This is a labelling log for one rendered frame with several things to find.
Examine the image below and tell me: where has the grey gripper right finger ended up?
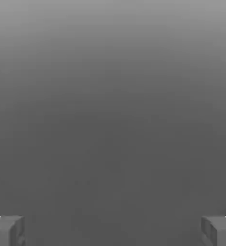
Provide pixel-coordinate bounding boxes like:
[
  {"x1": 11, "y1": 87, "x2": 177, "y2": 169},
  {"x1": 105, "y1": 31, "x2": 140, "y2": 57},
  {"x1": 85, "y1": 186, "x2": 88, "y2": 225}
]
[{"x1": 200, "y1": 215, "x2": 226, "y2": 246}]

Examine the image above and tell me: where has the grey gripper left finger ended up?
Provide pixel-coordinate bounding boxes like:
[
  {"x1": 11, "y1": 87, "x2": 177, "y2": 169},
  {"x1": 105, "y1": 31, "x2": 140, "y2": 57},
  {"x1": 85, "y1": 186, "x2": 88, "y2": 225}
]
[{"x1": 0, "y1": 215, "x2": 26, "y2": 246}]

